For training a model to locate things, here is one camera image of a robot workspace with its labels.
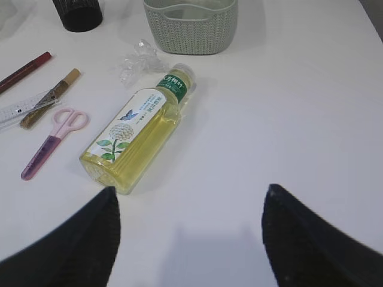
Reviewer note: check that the gold glitter pen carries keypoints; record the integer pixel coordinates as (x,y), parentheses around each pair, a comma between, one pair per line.
(49,99)

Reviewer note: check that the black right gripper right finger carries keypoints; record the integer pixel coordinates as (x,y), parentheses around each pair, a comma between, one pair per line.
(305,250)

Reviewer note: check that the red marker pen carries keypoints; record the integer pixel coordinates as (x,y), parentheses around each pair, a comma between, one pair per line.
(24,71)

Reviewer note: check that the clear plastic ruler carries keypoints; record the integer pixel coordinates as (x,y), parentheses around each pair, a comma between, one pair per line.
(13,114)

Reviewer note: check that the clear plastic sheet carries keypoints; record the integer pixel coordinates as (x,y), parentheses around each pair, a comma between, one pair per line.
(143,60)

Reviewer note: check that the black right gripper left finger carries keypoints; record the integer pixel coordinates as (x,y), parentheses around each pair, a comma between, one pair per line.
(80,252)

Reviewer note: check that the black mesh pen holder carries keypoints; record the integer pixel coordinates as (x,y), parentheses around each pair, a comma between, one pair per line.
(79,15)

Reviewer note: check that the pink purple scissors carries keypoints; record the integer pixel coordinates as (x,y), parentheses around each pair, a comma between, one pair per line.
(65,121)

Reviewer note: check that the green woven plastic basket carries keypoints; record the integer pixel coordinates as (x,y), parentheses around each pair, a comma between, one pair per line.
(192,27)

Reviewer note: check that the yellow tea bottle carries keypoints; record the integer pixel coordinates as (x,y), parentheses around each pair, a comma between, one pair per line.
(123,151)

